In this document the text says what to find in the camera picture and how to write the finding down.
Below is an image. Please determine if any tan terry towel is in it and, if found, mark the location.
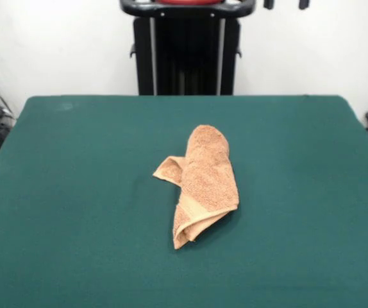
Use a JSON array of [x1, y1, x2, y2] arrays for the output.
[[153, 124, 240, 250]]

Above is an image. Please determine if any dark green table cloth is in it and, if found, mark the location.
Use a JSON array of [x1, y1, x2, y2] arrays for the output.
[[0, 94, 368, 308]]

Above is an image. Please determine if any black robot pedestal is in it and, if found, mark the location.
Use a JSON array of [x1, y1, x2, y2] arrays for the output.
[[119, 0, 255, 96]]

